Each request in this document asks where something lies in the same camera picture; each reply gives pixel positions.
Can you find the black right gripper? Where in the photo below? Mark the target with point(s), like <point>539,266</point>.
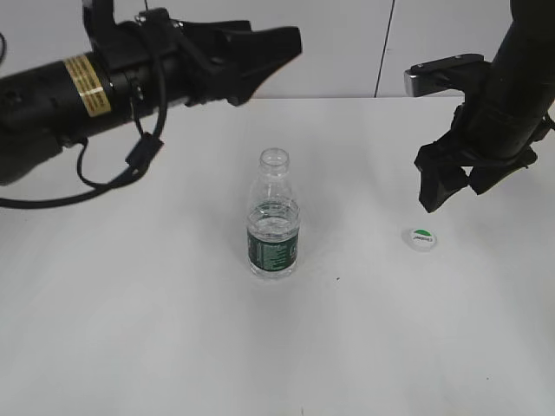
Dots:
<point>486,139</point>

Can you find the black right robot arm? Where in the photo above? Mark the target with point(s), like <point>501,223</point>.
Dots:
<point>505,108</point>

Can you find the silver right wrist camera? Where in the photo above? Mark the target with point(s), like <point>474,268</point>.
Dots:
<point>465,73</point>

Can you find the clear cestbon water bottle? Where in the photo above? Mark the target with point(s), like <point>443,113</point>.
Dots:
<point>272,217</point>

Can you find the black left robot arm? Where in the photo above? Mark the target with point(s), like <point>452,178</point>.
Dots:
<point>47,108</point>

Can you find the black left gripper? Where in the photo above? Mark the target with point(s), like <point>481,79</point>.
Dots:
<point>220,61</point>

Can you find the white green bottle cap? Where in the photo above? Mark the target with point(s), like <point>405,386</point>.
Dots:
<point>419,239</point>

